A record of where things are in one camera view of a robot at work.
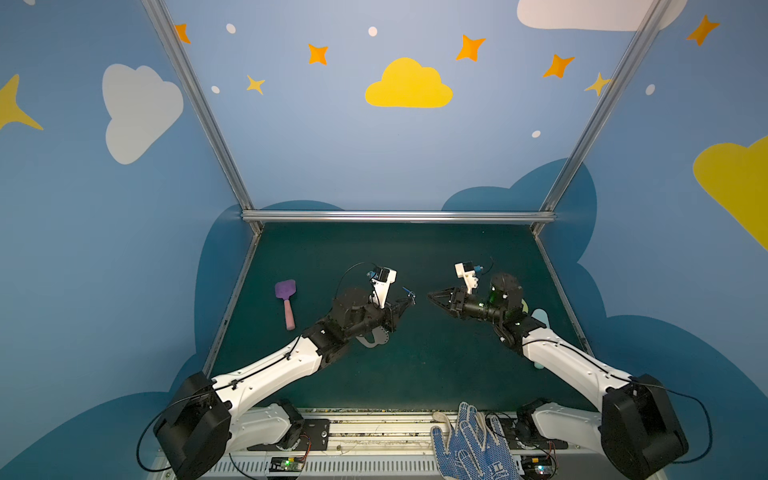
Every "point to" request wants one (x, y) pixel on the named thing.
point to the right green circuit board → (538, 466)
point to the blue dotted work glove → (472, 449)
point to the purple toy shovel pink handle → (284, 289)
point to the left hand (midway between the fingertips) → (415, 302)
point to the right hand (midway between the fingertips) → (431, 295)
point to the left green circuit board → (286, 464)
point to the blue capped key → (409, 291)
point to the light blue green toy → (541, 315)
